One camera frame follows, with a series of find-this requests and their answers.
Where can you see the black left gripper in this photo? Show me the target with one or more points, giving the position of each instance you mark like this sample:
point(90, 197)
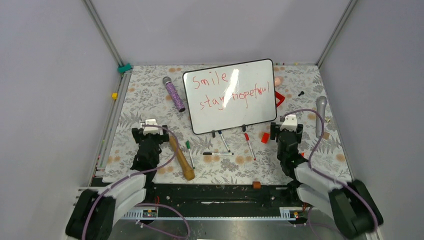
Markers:
point(138, 134)

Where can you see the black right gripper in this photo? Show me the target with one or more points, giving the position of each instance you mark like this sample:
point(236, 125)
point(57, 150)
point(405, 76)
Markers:
point(275, 129)

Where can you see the red cap marker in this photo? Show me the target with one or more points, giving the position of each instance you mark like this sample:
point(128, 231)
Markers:
point(247, 138)

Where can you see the white whiteboard black frame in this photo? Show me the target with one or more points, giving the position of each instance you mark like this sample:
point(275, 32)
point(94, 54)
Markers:
point(230, 96)

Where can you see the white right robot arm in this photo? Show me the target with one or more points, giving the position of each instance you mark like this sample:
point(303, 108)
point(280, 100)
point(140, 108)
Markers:
point(349, 204)

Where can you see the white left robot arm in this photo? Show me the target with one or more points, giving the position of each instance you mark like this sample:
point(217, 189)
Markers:
point(97, 210)

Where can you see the red object behind whiteboard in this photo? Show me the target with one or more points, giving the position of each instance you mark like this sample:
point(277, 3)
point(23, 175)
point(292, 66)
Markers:
point(279, 98)

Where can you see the red block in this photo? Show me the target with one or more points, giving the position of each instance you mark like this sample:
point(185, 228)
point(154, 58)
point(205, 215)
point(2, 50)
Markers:
point(265, 137)

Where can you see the small brown wooden cube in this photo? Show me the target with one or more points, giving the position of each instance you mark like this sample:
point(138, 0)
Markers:
point(326, 135)

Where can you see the green cap marker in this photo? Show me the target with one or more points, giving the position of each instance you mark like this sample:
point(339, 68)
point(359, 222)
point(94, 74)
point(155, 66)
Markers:
point(188, 146)

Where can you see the floral patterned mat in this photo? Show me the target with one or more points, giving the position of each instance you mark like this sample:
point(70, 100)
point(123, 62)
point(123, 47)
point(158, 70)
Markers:
point(147, 98)

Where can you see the wooden microphone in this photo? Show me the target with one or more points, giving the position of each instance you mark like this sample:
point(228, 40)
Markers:
point(187, 170)

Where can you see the silver grey microphone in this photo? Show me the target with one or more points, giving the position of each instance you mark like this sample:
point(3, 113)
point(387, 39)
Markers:
point(321, 103)

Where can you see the orange brown cylinder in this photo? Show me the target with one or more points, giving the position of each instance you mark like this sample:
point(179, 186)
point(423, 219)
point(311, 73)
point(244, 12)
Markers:
point(256, 185)

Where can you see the black cap marker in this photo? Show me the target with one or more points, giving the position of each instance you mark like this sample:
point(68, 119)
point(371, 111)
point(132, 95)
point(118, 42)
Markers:
point(217, 153)

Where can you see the purple glitter microphone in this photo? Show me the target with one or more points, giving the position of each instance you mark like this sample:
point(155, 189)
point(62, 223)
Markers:
point(171, 89)

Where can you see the blue cap marker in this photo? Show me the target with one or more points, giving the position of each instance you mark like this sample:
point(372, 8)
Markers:
point(224, 141)

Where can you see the small yellow cube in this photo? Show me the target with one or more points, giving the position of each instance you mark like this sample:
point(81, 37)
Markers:
point(114, 96)

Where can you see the teal block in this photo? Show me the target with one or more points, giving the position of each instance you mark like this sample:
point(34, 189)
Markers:
point(124, 68)

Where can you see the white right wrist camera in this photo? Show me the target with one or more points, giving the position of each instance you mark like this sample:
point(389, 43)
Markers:
point(289, 123)

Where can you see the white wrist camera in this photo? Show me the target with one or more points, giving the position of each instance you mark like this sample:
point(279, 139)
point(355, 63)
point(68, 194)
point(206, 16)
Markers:
point(149, 126)
point(289, 123)

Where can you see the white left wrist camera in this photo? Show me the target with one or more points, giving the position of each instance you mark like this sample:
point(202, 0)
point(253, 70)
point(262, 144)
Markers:
point(149, 126)

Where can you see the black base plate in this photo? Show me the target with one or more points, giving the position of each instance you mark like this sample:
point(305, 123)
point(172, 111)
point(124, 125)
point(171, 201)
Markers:
point(213, 202)

